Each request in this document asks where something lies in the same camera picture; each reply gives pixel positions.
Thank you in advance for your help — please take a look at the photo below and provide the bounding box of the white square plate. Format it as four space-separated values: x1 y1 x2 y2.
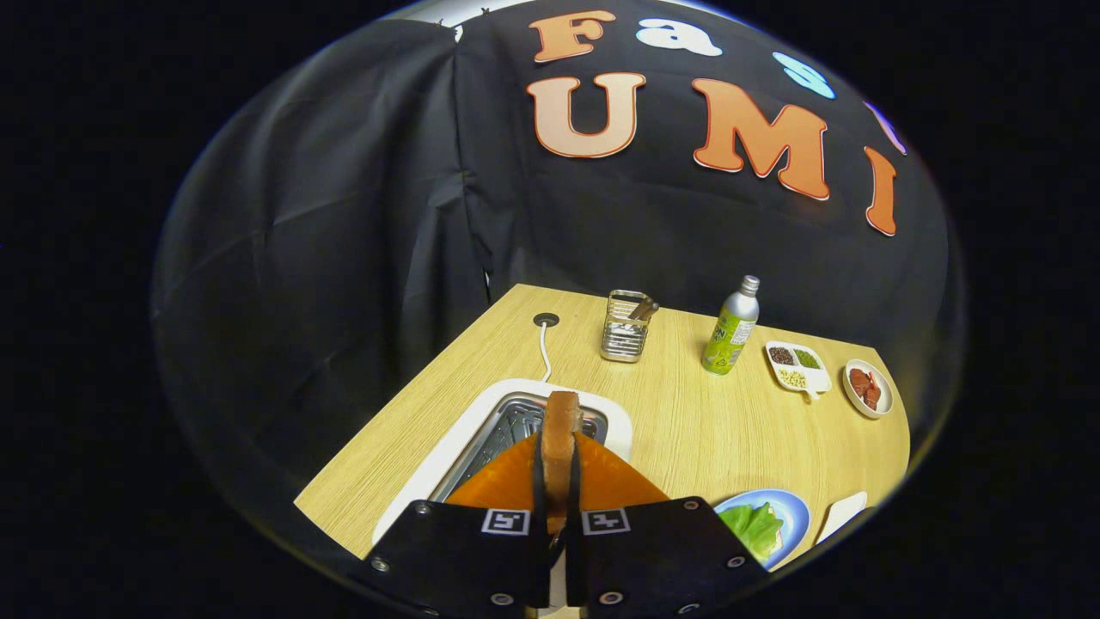
815 491 869 545

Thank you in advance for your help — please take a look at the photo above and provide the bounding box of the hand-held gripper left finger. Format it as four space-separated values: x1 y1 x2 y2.
361 432 551 616

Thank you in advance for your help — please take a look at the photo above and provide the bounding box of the black backdrop cloth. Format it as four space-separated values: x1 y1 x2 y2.
150 0 968 551

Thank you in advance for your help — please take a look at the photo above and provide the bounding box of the green lettuce leaf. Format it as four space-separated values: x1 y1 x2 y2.
718 503 785 564

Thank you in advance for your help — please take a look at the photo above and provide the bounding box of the white divided bean dish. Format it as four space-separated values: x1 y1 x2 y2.
765 340 833 401

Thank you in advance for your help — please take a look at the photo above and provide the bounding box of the silver green bottle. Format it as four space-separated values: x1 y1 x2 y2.
701 275 761 376

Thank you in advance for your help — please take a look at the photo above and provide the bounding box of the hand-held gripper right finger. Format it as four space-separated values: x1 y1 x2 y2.
563 432 770 616

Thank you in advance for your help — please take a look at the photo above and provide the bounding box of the wire mesh utensil holder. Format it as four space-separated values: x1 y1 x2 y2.
600 290 656 364

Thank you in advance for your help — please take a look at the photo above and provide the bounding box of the white round plate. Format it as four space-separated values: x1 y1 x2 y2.
842 359 895 420

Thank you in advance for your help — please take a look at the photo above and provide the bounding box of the toasted bread slice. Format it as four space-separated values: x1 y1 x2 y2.
540 391 582 534

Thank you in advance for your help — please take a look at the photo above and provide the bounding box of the white toaster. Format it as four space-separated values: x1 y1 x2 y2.
371 378 634 560

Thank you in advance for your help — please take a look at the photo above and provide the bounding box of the blue round plate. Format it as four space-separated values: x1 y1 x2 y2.
713 489 811 571

